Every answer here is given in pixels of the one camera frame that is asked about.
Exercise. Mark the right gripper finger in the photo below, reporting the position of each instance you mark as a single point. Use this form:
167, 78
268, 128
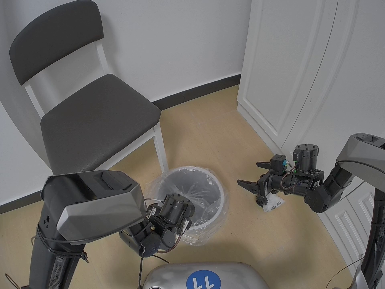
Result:
264, 165
249, 187

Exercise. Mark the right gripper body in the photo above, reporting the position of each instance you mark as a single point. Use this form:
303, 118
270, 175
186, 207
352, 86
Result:
272, 184

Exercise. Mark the clear plastic bag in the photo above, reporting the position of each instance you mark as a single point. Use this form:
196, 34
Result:
210, 233

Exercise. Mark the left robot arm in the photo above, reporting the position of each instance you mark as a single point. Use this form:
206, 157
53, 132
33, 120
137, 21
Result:
96, 200

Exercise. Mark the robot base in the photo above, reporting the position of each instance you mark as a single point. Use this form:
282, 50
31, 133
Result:
207, 277

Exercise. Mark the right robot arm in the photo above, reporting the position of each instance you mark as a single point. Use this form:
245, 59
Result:
361, 158

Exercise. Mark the white trash bin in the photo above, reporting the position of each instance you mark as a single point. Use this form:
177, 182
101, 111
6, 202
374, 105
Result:
221, 188

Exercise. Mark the white printed wrapper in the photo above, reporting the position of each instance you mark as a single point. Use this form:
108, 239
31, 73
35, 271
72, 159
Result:
275, 205

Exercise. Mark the white wardrobe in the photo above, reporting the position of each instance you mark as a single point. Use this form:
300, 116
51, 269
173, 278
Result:
309, 86

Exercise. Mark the dark grey white-framed chair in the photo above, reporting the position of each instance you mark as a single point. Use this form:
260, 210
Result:
99, 122

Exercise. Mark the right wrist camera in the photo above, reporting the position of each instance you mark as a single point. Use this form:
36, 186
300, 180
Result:
278, 164

